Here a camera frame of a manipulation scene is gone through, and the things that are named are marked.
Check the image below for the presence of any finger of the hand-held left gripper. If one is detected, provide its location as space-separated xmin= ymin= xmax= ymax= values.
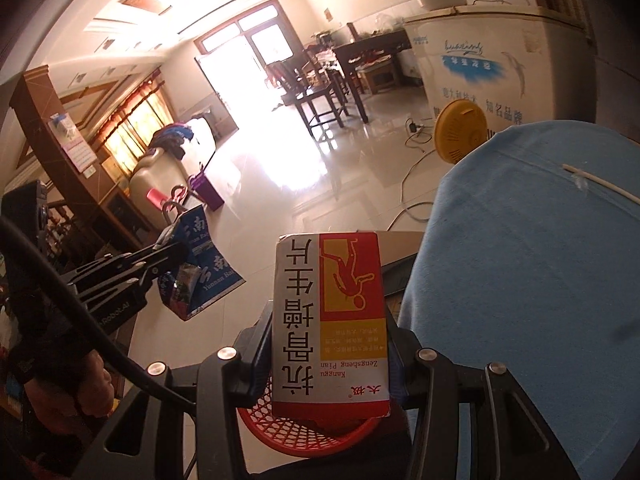
xmin=62 ymin=240 xmax=186 ymax=288
xmin=75 ymin=265 xmax=173 ymax=311

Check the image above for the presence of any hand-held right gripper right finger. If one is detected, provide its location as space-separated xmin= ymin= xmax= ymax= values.
xmin=382 ymin=322 xmax=583 ymax=480

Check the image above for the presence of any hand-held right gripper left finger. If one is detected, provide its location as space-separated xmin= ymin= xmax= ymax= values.
xmin=82 ymin=305 xmax=276 ymax=480

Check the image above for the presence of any red and white medicine box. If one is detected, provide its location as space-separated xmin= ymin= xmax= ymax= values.
xmin=271 ymin=230 xmax=392 ymax=420

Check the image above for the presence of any blue printed packet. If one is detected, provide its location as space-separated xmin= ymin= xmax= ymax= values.
xmin=156 ymin=204 xmax=247 ymax=322

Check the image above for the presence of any red plastic basket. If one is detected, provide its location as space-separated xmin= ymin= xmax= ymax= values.
xmin=236 ymin=390 xmax=386 ymax=458

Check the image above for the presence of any person's left hand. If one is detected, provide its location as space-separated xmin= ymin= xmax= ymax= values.
xmin=20 ymin=352 xmax=115 ymax=433

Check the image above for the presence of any small pink chair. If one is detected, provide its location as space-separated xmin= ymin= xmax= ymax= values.
xmin=146 ymin=185 xmax=190 ymax=221

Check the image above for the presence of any cream sofa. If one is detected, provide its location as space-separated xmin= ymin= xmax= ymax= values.
xmin=127 ymin=117 xmax=218 ymax=201

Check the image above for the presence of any black flat notebook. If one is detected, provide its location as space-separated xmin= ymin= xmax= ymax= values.
xmin=382 ymin=260 xmax=416 ymax=295

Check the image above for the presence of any purple bucket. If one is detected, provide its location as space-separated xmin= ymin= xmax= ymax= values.
xmin=189 ymin=172 xmax=225 ymax=211

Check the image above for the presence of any wooden display cabinet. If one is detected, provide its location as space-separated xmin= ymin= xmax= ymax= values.
xmin=10 ymin=65 xmax=166 ymax=271

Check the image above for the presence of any pile of clothes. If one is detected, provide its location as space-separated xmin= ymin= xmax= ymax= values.
xmin=147 ymin=122 xmax=196 ymax=158

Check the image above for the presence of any flat cardboard sheet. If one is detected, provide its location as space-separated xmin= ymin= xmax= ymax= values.
xmin=377 ymin=230 xmax=428 ymax=316

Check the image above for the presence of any orange curtain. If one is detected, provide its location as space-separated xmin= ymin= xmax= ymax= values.
xmin=102 ymin=82 xmax=176 ymax=171

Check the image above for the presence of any blue tablecloth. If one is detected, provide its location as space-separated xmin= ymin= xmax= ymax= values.
xmin=397 ymin=120 xmax=640 ymax=480

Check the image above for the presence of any dark wooden chair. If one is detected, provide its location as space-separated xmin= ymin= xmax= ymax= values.
xmin=265 ymin=60 xmax=301 ymax=106
xmin=280 ymin=60 xmax=351 ymax=137

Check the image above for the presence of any wooden framed glass door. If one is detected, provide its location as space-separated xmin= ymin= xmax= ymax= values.
xmin=195 ymin=0 xmax=307 ymax=111

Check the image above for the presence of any yellow round fan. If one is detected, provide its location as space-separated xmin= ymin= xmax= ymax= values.
xmin=433 ymin=99 xmax=491 ymax=165

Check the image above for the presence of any long wooden stick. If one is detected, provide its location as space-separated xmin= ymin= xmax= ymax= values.
xmin=562 ymin=164 xmax=640 ymax=201

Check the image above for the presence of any light wooden bench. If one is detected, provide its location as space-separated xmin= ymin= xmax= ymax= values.
xmin=360 ymin=57 xmax=406 ymax=93

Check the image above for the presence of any white chest freezer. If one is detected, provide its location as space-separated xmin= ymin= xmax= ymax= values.
xmin=402 ymin=4 xmax=588 ymax=131

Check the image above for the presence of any dark wooden dining table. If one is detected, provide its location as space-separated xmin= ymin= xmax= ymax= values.
xmin=332 ymin=29 xmax=413 ymax=123

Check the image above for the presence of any grey panelled cabinet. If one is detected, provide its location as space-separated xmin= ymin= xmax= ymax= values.
xmin=520 ymin=0 xmax=640 ymax=126

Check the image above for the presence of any thick black cable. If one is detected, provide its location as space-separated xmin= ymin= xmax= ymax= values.
xmin=0 ymin=215 xmax=198 ymax=406

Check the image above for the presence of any wall calendar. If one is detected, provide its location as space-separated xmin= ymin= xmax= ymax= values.
xmin=47 ymin=112 xmax=98 ymax=176

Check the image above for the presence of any floor power cable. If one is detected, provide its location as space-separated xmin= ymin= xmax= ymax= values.
xmin=385 ymin=119 xmax=443 ymax=231

